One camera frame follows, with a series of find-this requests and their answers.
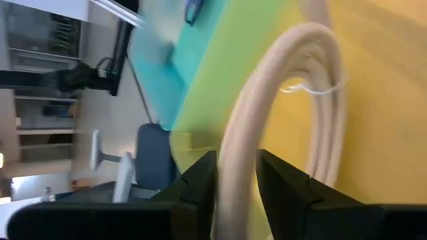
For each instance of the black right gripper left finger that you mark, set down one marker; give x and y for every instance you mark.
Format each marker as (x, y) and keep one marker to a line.
(203, 193)

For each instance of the white light bar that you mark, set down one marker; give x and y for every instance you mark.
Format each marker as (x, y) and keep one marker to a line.
(116, 11)

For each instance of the black aluminium table frame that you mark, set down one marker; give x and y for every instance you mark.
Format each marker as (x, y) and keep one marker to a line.
(121, 43)

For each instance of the clear bottle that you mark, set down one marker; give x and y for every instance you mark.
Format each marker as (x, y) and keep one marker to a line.
(48, 195)

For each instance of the yellow translucent plastic bin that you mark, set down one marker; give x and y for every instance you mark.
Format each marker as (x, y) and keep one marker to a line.
(383, 100)

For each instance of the blue office chair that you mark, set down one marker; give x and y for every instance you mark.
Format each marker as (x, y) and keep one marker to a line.
(153, 156)

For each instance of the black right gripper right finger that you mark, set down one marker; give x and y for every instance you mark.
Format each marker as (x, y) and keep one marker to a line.
(283, 193)

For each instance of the grey storage shelf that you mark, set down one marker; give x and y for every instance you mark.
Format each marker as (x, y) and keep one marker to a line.
(43, 110)

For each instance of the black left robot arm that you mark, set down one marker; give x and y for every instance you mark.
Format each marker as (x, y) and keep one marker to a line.
(78, 79)

